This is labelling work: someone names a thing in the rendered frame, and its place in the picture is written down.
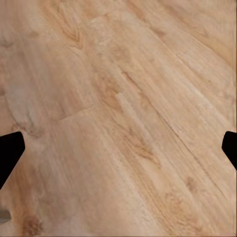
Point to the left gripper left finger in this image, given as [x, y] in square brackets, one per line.
[12, 147]

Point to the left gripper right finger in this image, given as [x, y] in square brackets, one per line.
[229, 146]

